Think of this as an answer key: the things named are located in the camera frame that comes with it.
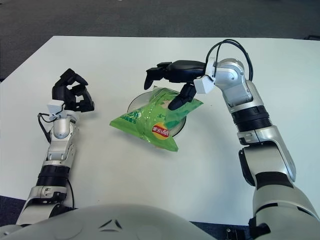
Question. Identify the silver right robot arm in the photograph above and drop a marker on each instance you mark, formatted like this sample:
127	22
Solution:
240	92

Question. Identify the green snack chip bag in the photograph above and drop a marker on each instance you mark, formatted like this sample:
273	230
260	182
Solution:
140	120

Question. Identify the white plate black rim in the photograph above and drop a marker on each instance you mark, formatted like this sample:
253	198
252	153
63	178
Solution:
140	102

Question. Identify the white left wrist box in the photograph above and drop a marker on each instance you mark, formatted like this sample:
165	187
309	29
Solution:
55	106

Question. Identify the grey robot torso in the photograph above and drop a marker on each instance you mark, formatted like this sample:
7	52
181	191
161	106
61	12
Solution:
150	225

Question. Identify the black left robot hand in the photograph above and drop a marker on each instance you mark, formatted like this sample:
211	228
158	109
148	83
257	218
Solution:
58	92

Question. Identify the black floor object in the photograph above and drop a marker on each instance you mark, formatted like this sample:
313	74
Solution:
312	37

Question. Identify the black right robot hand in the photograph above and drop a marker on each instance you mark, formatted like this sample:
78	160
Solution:
185	71

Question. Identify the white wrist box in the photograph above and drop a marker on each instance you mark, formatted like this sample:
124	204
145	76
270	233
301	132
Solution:
55	106
203	85

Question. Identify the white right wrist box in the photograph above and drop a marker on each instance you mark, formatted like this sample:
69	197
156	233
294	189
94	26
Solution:
203	85

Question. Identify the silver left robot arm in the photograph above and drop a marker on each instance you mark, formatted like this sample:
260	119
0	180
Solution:
60	127

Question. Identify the black metal bracket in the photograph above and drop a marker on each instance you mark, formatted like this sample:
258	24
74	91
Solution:
232	233

